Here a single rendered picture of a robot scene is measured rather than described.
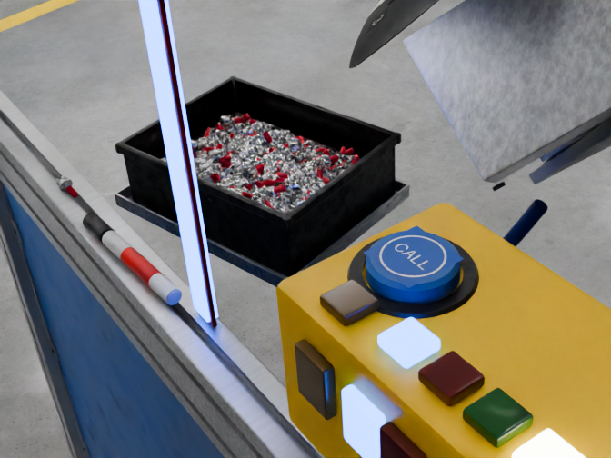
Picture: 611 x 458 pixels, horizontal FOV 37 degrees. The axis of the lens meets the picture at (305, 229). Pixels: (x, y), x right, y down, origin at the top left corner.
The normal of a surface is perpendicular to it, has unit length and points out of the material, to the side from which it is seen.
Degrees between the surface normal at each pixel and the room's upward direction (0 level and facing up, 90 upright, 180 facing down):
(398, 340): 0
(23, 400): 0
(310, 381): 90
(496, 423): 0
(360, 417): 90
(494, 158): 55
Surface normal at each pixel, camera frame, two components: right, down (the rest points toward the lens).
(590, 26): -0.31, 0.03
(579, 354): -0.06, -0.80
